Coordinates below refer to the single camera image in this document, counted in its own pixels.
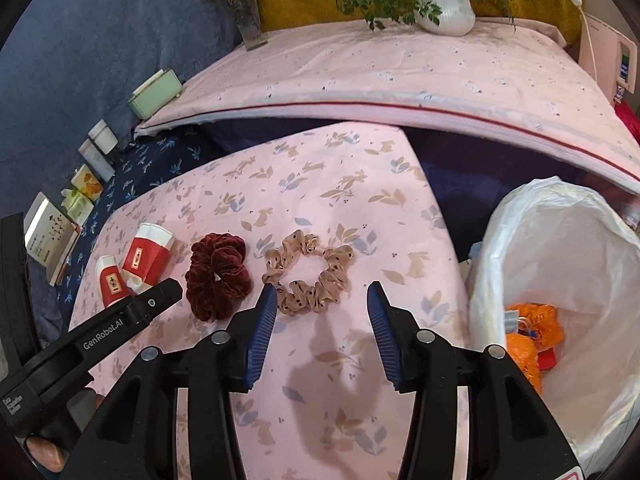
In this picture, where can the pink padded quilt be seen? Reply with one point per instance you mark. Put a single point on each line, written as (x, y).
(400, 70)

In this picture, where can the white pink appliance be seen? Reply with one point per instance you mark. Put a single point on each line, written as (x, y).
(600, 45)

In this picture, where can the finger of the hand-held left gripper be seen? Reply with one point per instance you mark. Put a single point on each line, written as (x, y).
(130, 312)

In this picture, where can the red white paper cup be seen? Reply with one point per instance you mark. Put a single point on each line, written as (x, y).
(147, 255)
(111, 282)

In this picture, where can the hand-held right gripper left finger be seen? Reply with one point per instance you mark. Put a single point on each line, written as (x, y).
(262, 330)

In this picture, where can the blue-grey blanket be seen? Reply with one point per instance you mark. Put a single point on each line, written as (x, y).
(100, 35)

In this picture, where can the pink floral tablecloth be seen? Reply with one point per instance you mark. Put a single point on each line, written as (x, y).
(325, 200)

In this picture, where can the white bag lined trash bin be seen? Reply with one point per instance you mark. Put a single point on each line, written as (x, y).
(575, 240)

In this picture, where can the navy floral cloth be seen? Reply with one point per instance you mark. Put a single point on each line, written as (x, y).
(150, 160)

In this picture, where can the beige dotted scrunchie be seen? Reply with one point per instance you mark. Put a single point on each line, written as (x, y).
(287, 255)

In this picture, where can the red cloth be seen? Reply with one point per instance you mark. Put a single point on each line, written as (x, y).
(631, 120)

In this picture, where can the standing card booklet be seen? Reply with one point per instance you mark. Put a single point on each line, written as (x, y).
(50, 230)

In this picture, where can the red envelope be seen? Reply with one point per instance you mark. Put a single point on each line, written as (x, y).
(547, 360)

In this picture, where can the grey pouch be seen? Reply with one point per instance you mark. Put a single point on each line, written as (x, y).
(510, 317)

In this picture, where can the pale green box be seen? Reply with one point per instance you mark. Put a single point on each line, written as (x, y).
(152, 97)

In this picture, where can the yellow cloth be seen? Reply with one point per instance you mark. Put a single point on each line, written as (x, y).
(300, 0)

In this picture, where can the green white carton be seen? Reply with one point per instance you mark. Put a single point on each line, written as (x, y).
(77, 207)

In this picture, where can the orange plastic bag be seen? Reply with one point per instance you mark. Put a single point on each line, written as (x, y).
(522, 355)

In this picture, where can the orange print carton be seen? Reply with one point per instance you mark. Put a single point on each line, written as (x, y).
(87, 182)

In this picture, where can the glass vase with pink flowers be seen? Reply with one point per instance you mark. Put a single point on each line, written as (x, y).
(248, 25)

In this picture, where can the white jar with grey lid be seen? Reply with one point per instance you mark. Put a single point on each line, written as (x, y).
(104, 135)

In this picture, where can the tall white box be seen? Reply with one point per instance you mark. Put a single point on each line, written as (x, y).
(97, 162)

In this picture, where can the dark red velvet scrunchie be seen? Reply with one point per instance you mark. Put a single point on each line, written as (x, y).
(205, 295)

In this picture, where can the dark purple sheet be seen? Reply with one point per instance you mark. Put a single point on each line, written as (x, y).
(450, 155)

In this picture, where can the person's left hand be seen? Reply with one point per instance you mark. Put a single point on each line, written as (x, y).
(45, 452)

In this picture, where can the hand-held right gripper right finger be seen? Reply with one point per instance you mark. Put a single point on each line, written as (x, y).
(385, 335)

